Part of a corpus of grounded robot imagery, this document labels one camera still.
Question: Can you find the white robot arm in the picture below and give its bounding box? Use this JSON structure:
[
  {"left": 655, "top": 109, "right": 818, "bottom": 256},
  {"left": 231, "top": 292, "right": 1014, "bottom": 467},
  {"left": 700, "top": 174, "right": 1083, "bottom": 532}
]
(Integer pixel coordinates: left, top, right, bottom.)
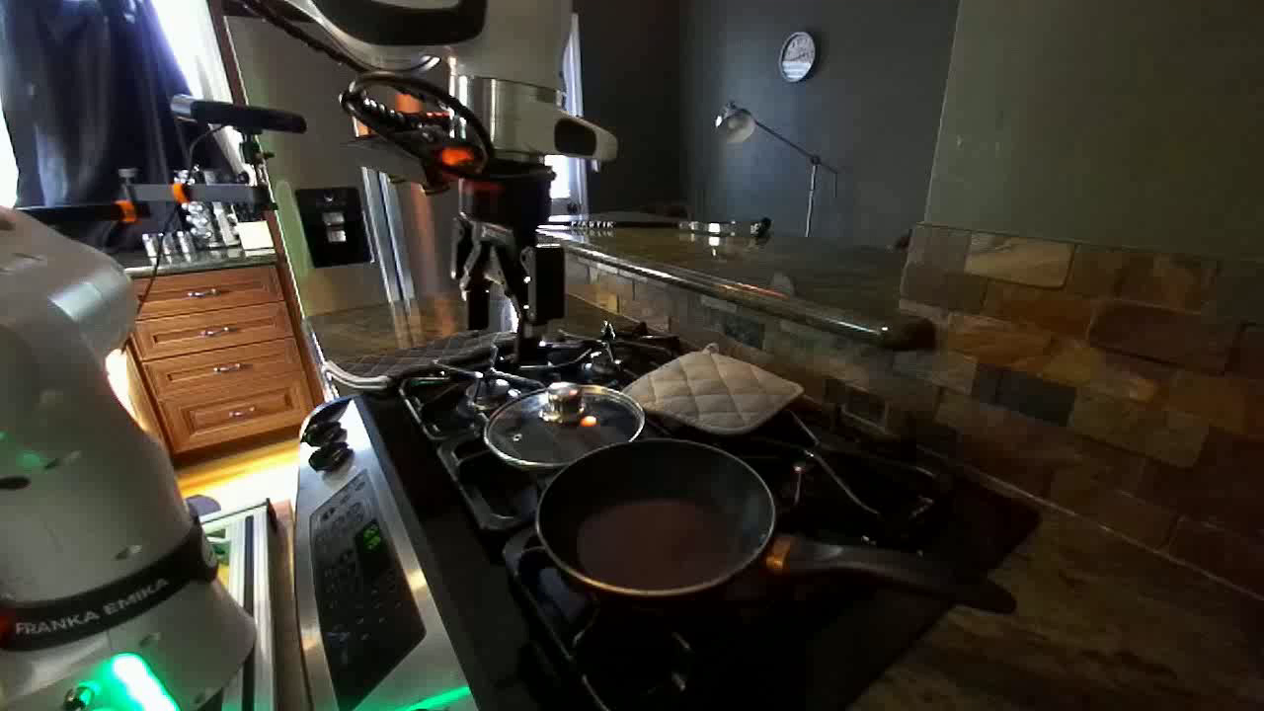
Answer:
[{"left": 0, "top": 0, "right": 572, "bottom": 711}]

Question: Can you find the glass lid with knob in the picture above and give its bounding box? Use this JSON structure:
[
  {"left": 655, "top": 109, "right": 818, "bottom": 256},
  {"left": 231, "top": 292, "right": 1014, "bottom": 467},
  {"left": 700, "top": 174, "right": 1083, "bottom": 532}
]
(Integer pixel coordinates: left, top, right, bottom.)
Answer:
[{"left": 480, "top": 381, "right": 645, "bottom": 471}]

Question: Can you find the wooden drawer cabinet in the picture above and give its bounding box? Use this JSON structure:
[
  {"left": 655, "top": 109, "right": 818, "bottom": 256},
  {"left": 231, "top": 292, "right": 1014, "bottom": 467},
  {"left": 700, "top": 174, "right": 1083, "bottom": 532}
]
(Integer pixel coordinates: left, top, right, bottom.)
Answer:
[{"left": 130, "top": 267, "right": 311, "bottom": 460}]

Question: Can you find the black camera on stand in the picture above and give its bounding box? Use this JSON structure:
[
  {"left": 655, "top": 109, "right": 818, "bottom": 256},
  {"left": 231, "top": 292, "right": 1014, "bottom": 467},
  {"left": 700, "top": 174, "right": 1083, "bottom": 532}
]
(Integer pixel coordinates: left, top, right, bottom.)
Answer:
[{"left": 107, "top": 94, "right": 307, "bottom": 222}]

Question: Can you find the white quilted pot holder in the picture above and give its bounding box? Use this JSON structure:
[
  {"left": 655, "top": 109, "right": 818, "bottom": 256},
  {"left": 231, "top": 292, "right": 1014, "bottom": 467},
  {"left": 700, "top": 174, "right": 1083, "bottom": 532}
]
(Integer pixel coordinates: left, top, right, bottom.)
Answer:
[{"left": 625, "top": 349, "right": 803, "bottom": 436}]

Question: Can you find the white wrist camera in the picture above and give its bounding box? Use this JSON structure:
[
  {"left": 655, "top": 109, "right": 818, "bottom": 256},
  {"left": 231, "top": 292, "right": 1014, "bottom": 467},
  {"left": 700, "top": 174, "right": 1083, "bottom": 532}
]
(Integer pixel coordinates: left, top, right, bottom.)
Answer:
[{"left": 554, "top": 114, "right": 618, "bottom": 161}]

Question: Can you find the black gas stove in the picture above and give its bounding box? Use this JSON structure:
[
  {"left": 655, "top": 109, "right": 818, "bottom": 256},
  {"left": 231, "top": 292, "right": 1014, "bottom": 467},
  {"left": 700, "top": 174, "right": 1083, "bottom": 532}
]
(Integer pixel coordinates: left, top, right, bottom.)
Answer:
[{"left": 296, "top": 334, "right": 1033, "bottom": 711}]

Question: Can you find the round wall clock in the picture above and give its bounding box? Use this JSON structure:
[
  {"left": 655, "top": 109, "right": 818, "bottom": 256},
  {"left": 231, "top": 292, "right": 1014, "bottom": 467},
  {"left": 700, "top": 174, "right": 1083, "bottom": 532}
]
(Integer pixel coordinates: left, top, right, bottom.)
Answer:
[{"left": 777, "top": 28, "right": 822, "bottom": 82}]

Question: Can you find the silver desk lamp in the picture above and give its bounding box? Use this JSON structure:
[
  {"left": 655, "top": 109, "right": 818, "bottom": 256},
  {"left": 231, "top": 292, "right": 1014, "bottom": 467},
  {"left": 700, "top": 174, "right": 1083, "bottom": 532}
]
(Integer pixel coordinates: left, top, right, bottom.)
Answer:
[{"left": 712, "top": 102, "right": 833, "bottom": 239}]

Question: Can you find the granite raised counter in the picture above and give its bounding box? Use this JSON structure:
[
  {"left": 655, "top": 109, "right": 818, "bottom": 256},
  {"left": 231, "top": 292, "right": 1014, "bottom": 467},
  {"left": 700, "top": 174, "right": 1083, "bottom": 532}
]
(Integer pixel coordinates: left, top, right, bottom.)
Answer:
[{"left": 540, "top": 218, "right": 934, "bottom": 352}]

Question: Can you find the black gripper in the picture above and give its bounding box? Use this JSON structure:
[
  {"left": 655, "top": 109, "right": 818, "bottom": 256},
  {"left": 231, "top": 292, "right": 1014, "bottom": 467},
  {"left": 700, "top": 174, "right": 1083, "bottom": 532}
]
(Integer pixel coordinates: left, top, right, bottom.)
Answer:
[{"left": 454, "top": 161, "right": 554, "bottom": 334}]

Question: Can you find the black frying pan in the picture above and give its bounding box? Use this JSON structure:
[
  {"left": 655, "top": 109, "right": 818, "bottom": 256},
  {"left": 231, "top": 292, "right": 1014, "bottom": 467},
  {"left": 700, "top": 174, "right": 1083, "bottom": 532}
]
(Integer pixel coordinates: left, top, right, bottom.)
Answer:
[{"left": 531, "top": 440, "right": 1014, "bottom": 613}]

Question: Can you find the stainless steel refrigerator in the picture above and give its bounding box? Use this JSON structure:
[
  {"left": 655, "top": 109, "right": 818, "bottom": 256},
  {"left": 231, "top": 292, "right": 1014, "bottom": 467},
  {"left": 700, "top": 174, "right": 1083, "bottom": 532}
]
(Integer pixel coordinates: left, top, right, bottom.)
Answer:
[{"left": 211, "top": 0, "right": 584, "bottom": 322}]

